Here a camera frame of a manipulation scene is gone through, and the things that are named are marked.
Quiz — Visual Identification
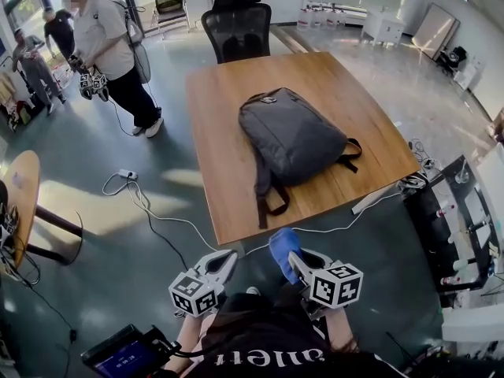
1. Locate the tangled cables pile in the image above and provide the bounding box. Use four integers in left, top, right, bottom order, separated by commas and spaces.
397, 138, 444, 191

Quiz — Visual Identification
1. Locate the black bag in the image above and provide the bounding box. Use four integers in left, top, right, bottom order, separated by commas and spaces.
439, 46, 468, 75

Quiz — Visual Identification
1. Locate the black equipment rack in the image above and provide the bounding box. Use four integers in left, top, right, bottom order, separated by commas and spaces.
405, 155, 504, 307

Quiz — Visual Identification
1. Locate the black floor cable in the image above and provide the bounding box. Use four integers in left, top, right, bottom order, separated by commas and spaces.
0, 246, 78, 344

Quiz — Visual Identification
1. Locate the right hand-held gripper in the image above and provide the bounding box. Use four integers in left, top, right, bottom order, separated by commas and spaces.
287, 248, 364, 319

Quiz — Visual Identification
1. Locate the white power strip with cable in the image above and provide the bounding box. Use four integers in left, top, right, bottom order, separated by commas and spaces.
102, 170, 220, 252

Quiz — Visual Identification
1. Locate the round wooden table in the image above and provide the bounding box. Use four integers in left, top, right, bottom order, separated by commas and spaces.
0, 150, 84, 268

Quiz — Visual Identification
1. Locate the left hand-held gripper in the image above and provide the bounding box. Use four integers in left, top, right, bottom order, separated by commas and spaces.
169, 248, 240, 317

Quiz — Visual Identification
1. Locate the person's right forearm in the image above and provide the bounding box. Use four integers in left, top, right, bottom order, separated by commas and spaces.
322, 307, 356, 350

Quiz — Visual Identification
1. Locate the black power cable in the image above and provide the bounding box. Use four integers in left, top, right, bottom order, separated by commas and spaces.
125, 179, 191, 272

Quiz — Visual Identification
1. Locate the red white containers pile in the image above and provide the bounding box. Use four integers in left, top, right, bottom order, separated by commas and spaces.
50, 63, 76, 91

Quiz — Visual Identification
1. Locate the black screen device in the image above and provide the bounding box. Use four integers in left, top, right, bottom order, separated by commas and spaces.
80, 324, 182, 378

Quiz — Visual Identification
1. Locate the white leaning panel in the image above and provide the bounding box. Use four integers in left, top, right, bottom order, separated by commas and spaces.
411, 2, 461, 61

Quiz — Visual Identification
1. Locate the long wooden bench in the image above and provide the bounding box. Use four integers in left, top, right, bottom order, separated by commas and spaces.
271, 25, 320, 54

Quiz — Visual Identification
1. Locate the blue cloth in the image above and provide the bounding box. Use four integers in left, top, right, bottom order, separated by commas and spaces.
269, 228, 304, 286

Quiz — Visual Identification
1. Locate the white cabinet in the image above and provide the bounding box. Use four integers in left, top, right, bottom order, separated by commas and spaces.
361, 10, 406, 49

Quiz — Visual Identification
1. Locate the person's left forearm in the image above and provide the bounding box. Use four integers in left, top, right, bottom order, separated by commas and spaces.
165, 313, 210, 374

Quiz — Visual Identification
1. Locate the grey backpack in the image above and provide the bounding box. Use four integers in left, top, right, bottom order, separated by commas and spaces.
238, 87, 363, 230

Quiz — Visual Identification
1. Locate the row of clear bottles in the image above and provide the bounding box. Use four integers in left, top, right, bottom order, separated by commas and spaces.
297, 1, 347, 32

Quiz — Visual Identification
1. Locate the black mesh office chair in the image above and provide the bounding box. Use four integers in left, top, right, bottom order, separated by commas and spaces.
200, 0, 273, 65

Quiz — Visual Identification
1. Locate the thin white cable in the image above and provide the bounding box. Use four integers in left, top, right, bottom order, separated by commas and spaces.
242, 191, 405, 258

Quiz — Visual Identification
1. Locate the person's black printed shirt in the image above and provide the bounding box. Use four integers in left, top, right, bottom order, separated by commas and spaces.
188, 291, 406, 378

